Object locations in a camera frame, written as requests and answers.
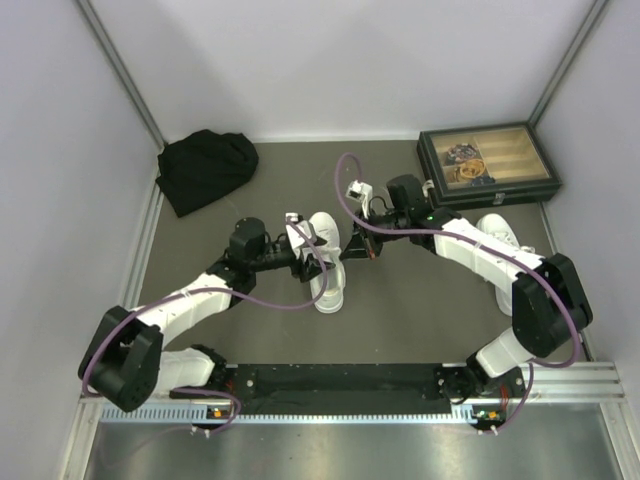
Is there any grey slotted cable duct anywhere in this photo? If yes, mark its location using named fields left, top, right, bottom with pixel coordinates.
left=100, top=403, right=478, bottom=425

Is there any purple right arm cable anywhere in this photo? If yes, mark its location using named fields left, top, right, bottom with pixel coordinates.
left=334, top=153, right=581, bottom=435

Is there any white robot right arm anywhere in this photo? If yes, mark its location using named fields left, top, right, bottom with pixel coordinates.
left=338, top=175, right=593, bottom=396

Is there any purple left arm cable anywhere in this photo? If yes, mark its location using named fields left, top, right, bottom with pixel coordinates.
left=82, top=219, right=329, bottom=436

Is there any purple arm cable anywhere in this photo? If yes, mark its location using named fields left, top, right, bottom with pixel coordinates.
left=82, top=219, right=329, bottom=436
left=334, top=153, right=581, bottom=435

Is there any white shoelace of shoe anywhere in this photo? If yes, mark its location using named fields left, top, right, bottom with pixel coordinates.
left=318, top=241, right=342, bottom=266

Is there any black compartment box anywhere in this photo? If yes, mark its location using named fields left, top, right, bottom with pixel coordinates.
left=416, top=122, right=562, bottom=210

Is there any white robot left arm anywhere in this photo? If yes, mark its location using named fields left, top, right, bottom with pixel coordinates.
left=78, top=212, right=345, bottom=412

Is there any white sneaker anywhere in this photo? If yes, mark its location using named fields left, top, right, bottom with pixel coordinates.
left=474, top=213, right=541, bottom=317
left=309, top=212, right=346, bottom=314

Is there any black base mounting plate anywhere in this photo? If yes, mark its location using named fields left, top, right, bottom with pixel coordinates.
left=169, top=363, right=526, bottom=415

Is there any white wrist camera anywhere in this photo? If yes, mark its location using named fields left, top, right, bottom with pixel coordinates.
left=285, top=213, right=317, bottom=260
left=346, top=180, right=373, bottom=219

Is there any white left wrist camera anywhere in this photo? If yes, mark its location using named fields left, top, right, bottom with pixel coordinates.
left=285, top=213, right=317, bottom=260

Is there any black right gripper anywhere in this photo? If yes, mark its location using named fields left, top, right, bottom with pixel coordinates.
left=340, top=206, right=411, bottom=261

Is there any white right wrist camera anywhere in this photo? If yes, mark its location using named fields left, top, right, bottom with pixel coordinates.
left=346, top=180, right=373, bottom=219

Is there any black crumpled cloth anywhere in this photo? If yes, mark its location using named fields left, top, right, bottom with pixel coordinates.
left=156, top=129, right=259, bottom=218

